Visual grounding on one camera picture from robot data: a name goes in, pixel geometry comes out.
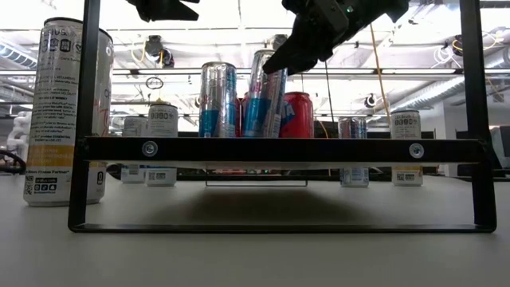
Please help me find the yellow cable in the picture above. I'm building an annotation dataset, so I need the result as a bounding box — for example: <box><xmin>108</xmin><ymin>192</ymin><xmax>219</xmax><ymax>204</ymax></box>
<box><xmin>367</xmin><ymin>22</ymin><xmax>391</xmax><ymax>119</ymax></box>

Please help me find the ceiling light strip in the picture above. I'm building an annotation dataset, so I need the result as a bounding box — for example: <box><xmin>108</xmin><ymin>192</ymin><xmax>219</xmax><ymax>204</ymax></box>
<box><xmin>111</xmin><ymin>67</ymin><xmax>465</xmax><ymax>77</ymax></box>

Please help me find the black aluminium table frame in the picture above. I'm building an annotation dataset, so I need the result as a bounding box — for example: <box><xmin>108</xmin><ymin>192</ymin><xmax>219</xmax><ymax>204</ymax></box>
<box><xmin>105</xmin><ymin>167</ymin><xmax>510</xmax><ymax>183</ymax></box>

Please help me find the red Fanta soda can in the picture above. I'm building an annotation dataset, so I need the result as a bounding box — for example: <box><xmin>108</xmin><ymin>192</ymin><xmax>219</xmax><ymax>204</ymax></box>
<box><xmin>235</xmin><ymin>93</ymin><xmax>251</xmax><ymax>139</ymax></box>
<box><xmin>278</xmin><ymin>91</ymin><xmax>315</xmax><ymax>139</ymax></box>

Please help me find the silver blue Red Bull can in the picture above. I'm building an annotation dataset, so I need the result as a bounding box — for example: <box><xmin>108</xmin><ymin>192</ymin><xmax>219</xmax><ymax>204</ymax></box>
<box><xmin>241</xmin><ymin>48</ymin><xmax>288</xmax><ymax>139</ymax></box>
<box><xmin>337</xmin><ymin>116</ymin><xmax>370</xmax><ymax>188</ymax></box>
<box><xmin>198</xmin><ymin>61</ymin><xmax>238</xmax><ymax>139</ymax></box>

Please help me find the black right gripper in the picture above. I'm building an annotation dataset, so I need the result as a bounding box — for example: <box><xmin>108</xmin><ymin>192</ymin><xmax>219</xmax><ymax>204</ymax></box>
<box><xmin>261</xmin><ymin>0</ymin><xmax>371</xmax><ymax>77</ymax></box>

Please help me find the white Celsius can blue print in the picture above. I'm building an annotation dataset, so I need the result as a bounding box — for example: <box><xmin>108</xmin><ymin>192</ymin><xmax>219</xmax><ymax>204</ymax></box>
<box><xmin>145</xmin><ymin>101</ymin><xmax>179</xmax><ymax>187</ymax></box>
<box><xmin>120</xmin><ymin>115</ymin><xmax>149</xmax><ymax>184</ymax></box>

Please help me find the black cable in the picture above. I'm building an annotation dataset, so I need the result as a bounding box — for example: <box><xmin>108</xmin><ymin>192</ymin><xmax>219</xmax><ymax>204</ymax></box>
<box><xmin>323</xmin><ymin>61</ymin><xmax>335</xmax><ymax>129</ymax></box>

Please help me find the white Celsius can orange print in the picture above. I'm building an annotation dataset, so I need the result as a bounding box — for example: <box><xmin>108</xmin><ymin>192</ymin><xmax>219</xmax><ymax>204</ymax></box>
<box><xmin>390</xmin><ymin>109</ymin><xmax>424</xmax><ymax>187</ymax></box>
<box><xmin>22</xmin><ymin>16</ymin><xmax>116</xmax><ymax>207</ymax></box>

